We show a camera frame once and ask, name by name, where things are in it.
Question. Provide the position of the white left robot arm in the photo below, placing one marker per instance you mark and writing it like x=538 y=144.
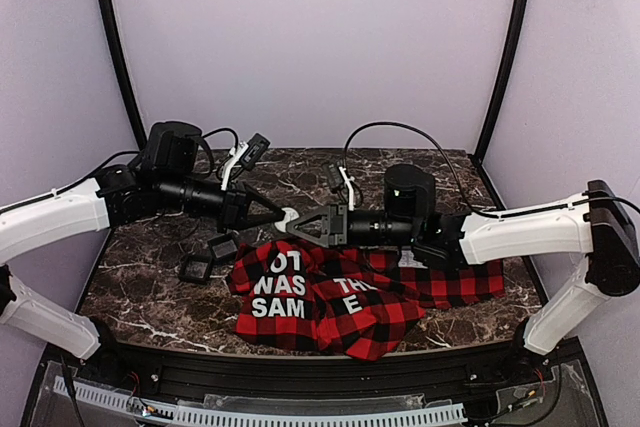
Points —
x=103 y=199

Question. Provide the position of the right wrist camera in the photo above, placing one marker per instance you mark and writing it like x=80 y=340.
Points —
x=343 y=185

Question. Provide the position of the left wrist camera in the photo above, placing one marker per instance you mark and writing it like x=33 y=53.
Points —
x=243 y=158

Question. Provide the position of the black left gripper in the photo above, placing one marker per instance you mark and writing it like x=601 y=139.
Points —
x=232 y=208

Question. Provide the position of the black vertical frame post right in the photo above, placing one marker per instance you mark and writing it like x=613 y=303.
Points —
x=501 y=83

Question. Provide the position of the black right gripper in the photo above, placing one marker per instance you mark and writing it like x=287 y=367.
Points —
x=340 y=224

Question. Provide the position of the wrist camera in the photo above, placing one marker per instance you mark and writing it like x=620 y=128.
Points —
x=343 y=185
x=243 y=158

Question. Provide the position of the small black box lid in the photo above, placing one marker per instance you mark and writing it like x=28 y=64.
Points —
x=223 y=248

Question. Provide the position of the red black plaid shirt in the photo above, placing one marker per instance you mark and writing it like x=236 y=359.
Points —
x=360 y=303

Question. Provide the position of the black front frame rail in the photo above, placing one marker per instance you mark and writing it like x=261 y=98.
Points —
x=192 y=375

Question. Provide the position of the white slotted cable duct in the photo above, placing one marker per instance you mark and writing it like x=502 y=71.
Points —
x=217 y=410

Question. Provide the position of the black vertical frame post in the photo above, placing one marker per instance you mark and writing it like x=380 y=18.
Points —
x=501 y=83
x=121 y=71

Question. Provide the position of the black vertical frame post left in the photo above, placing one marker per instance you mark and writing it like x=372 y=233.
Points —
x=121 y=71

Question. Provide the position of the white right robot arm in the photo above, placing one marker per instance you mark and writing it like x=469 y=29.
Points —
x=593 y=224

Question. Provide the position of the small black open box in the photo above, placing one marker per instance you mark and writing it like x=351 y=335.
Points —
x=195 y=269

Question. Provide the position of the round silver brooch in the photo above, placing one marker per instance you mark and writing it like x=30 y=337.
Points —
x=289 y=214

